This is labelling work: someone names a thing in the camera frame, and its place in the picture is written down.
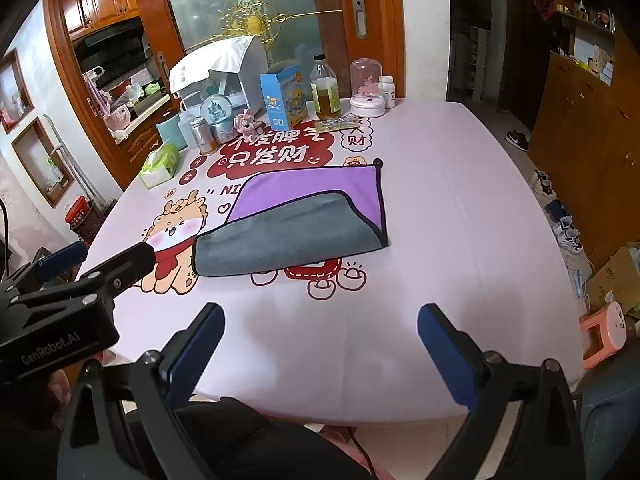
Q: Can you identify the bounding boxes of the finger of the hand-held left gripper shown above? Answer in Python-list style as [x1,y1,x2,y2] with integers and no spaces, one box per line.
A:
[0,242,87,301]
[10,242,157,311]

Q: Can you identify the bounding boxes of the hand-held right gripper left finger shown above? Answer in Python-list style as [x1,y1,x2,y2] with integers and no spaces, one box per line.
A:
[57,302,226,480]

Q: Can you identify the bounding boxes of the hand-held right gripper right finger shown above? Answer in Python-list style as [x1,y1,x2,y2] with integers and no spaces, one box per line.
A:
[419,303,586,480]

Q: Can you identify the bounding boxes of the purple and grey towel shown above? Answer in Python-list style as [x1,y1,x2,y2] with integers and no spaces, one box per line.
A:
[192,160,390,278]

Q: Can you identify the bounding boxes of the red bucket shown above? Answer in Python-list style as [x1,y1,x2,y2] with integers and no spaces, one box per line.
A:
[64,196,96,231]

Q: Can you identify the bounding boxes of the pink printed tablecloth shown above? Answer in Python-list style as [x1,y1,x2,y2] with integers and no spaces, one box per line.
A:
[75,97,586,423]

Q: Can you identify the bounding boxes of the green tissue pack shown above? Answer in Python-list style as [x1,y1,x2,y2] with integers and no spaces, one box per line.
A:
[139,142,181,190]

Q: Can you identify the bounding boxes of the person's dark clothing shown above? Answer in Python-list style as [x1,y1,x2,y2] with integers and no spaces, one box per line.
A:
[125,400,381,480]

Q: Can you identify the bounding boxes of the teal plastic container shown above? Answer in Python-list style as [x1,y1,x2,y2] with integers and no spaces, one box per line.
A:
[156,114,188,153]

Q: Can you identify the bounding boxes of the metal can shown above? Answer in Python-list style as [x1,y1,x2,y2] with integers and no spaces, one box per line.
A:
[190,116,218,156]

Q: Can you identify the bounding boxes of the blue face mask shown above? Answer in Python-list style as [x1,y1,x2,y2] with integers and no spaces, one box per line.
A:
[570,267,593,301]

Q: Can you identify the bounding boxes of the pink plastic stool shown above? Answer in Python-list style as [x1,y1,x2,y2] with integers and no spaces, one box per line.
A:
[580,302,628,371]

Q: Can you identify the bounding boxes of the snow globe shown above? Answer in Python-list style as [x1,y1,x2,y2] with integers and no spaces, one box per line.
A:
[200,96,233,143]

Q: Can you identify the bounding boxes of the blue-grey cloth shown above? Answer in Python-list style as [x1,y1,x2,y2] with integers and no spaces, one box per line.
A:
[580,360,640,480]

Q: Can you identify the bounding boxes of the pink plush toy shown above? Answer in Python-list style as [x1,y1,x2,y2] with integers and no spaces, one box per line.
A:
[234,108,261,136]

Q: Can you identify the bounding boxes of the cardboard box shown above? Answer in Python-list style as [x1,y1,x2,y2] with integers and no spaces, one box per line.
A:
[585,245,640,321]

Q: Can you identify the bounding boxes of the black range hood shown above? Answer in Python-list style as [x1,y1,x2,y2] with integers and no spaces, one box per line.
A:
[75,22,148,76]

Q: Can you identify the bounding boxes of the white countertop appliance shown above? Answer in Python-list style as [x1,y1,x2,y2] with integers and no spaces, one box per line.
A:
[168,36,269,116]

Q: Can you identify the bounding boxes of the blue carton box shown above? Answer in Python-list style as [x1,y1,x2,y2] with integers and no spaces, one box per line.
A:
[260,65,308,130]

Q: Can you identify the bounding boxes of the wooden cabinet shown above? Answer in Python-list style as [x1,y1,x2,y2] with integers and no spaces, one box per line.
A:
[530,50,640,271]

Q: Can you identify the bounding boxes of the flat patterned card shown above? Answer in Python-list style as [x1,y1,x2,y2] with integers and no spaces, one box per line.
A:
[315,115,363,134]

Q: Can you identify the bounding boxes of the bottle with yellow liquid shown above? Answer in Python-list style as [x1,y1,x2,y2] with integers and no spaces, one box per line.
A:
[310,53,342,120]

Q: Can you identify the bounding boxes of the wooden kitchen cabinets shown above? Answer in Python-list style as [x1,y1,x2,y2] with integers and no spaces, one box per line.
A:
[50,0,143,41]

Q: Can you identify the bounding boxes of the frosted glass sliding door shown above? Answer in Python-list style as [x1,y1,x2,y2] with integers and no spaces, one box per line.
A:
[157,0,351,111]

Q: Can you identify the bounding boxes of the white pill bottle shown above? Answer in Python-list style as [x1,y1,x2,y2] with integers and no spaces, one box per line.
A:
[378,75,397,109]

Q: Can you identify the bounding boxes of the glass dome ornament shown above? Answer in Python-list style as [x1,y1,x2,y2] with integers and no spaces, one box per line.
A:
[349,58,387,118]

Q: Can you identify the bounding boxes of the white shelf rack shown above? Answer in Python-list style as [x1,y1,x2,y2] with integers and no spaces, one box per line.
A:
[470,25,497,102]

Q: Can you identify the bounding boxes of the wooden wall niche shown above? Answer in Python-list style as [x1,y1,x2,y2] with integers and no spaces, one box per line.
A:
[12,117,76,208]
[0,50,36,133]

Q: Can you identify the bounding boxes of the black cable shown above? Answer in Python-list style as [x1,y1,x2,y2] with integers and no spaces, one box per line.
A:
[345,425,375,473]

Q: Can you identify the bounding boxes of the metal door handle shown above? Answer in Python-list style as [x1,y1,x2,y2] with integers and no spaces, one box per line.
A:
[351,0,368,40]

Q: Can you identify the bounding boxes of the wooden wall shelf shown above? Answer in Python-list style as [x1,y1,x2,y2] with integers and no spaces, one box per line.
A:
[550,0,621,86]

